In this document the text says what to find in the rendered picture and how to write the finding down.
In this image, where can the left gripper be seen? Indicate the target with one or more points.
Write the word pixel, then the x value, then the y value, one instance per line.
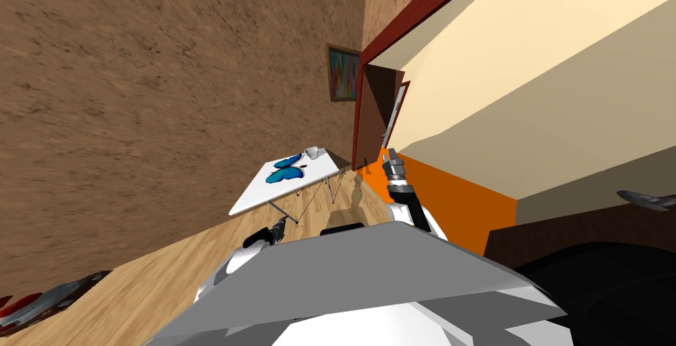
pixel 279 225

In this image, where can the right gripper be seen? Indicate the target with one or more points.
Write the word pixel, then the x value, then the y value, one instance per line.
pixel 394 167

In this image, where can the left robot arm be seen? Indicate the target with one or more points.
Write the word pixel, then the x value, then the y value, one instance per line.
pixel 237 264

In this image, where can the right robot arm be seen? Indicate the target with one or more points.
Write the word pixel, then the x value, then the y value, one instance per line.
pixel 409 206

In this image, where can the brown door leaf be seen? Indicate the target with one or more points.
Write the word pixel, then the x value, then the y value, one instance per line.
pixel 372 119

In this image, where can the white table with blue butterfly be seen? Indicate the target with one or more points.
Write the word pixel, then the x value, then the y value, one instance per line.
pixel 285 182

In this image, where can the colourful framed picture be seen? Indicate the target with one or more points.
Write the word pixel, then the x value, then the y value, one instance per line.
pixel 344 74

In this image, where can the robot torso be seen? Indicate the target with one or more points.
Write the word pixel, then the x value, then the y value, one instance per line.
pixel 369 282

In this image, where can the dark brown cabinet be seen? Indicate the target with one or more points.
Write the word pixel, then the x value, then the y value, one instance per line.
pixel 570 235

